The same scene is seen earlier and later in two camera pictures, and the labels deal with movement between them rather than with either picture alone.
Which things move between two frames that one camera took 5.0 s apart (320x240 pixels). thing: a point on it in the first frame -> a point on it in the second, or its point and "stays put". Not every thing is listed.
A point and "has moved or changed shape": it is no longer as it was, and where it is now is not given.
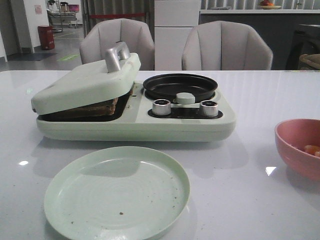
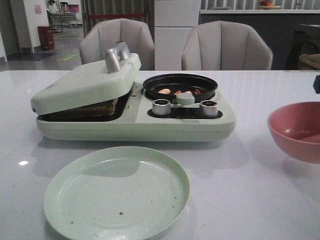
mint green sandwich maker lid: [90, 83] stays put
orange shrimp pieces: [312, 149] -> [167, 91]
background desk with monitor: [67, 13] stays put
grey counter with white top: [278, 26] stays put
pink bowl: [292, 136] has moved or changed shape
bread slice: [107, 108] stays put
